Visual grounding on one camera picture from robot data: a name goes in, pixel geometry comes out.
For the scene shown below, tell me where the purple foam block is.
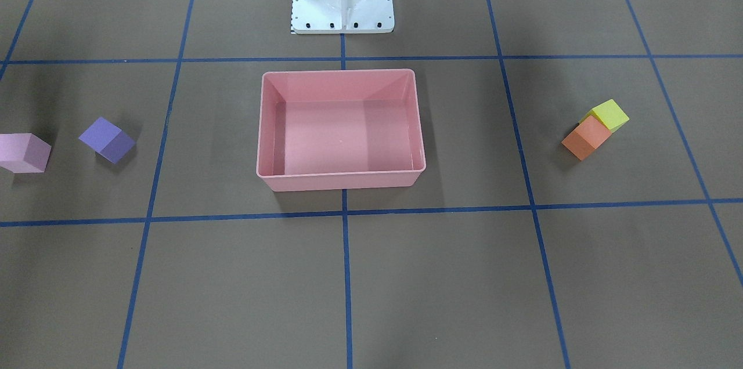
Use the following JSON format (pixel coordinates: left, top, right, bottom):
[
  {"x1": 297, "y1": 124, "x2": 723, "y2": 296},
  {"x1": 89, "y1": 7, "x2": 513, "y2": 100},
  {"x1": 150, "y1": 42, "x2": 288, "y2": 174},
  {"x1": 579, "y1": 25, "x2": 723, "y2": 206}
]
[{"x1": 78, "y1": 116, "x2": 135, "y2": 164}]

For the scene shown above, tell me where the orange foam block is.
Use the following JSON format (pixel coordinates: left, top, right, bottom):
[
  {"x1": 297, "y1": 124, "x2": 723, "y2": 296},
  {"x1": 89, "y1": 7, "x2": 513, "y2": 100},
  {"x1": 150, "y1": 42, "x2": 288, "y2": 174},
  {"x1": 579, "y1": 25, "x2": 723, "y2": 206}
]
[{"x1": 561, "y1": 115, "x2": 611, "y2": 162}]

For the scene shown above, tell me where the pink foam block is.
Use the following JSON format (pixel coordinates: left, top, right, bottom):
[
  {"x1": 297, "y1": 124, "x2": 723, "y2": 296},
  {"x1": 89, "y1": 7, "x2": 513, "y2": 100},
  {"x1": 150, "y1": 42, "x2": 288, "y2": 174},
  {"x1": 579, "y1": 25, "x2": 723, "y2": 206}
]
[{"x1": 1, "y1": 133, "x2": 51, "y2": 173}]

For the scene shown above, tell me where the yellow foam block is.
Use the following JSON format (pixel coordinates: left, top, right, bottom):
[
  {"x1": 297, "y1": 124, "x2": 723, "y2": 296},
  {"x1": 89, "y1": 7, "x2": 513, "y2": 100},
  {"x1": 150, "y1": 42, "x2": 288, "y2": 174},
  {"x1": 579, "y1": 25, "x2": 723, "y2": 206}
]
[{"x1": 581, "y1": 99, "x2": 630, "y2": 133}]

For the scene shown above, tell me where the pink plastic bin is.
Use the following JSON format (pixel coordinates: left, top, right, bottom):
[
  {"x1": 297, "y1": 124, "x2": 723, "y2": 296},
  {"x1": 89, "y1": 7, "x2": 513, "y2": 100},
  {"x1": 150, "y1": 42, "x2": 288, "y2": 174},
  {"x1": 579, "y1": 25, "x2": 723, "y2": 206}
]
[{"x1": 255, "y1": 68, "x2": 427, "y2": 192}]

